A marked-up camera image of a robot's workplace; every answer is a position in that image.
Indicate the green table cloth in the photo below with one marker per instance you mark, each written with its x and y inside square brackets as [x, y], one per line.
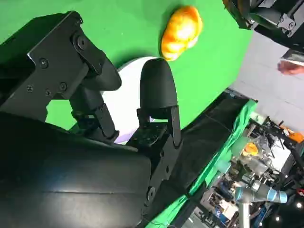
[133, 28]

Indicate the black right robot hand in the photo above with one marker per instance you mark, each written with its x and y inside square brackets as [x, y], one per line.
[71, 171]

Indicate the black metal frame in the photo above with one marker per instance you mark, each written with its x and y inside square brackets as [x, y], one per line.
[294, 147]

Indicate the lilac plate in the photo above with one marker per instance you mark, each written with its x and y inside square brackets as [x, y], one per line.
[129, 78]

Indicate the orange toy bread roll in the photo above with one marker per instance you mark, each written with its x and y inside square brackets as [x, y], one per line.
[181, 31]

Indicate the orange round background object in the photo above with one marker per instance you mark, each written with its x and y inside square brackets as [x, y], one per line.
[251, 148]

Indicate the black table drape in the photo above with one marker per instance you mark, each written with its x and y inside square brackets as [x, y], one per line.
[209, 133]

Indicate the person's hand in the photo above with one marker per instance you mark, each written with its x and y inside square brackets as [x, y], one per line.
[293, 69]

